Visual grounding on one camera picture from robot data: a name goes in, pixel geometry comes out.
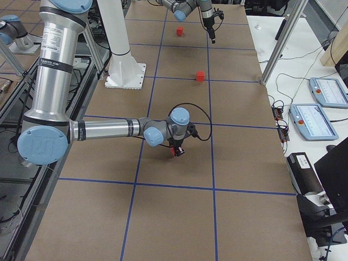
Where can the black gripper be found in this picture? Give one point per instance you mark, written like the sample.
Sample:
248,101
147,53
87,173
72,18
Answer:
174,144
209,25

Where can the red block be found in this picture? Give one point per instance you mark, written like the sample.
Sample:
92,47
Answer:
180,31
200,76
173,152

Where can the small circuit board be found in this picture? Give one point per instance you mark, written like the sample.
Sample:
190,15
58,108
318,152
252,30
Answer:
277,113

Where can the near teach pendant tablet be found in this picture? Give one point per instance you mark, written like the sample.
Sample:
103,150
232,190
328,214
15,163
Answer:
312,122

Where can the teach pendant tablet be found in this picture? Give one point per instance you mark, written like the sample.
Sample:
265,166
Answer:
328,92
312,122

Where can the far teach pendant tablet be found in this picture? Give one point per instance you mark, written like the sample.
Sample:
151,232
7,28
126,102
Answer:
328,92

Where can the black box with label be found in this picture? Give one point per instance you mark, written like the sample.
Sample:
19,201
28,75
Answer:
302,174

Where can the black monitor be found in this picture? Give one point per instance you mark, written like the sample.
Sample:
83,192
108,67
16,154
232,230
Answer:
332,172

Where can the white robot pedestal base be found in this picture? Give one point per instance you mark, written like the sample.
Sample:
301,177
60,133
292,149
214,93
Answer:
123,72

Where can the aluminium frame post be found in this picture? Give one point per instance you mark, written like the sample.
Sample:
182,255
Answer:
283,39

